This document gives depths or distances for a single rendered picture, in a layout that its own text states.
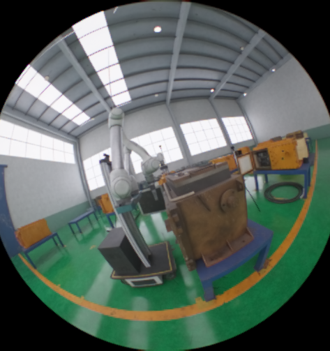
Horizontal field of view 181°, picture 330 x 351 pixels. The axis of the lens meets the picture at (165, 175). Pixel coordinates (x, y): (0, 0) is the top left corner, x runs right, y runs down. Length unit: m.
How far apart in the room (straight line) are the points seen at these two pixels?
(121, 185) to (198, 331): 1.57
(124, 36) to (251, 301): 9.14
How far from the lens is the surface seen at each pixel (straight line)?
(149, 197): 2.16
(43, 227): 5.03
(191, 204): 0.68
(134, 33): 7.79
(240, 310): 1.46
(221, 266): 0.94
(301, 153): 6.08
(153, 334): 1.55
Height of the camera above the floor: 1.43
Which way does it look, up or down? 2 degrees down
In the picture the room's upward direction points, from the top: 18 degrees counter-clockwise
